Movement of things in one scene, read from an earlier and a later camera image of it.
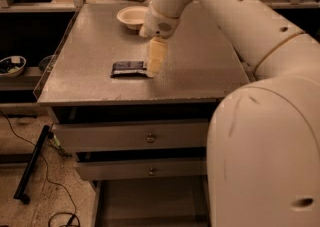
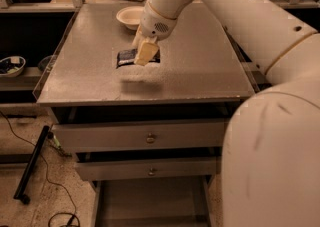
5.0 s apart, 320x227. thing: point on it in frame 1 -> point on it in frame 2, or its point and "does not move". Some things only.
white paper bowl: [132, 16] does not move
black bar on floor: [36, 151] does not move
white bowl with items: [12, 66] does not move
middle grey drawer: [144, 168] does not move
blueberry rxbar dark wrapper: [130, 69] -> [128, 57]
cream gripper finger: [157, 53] -> [146, 53]
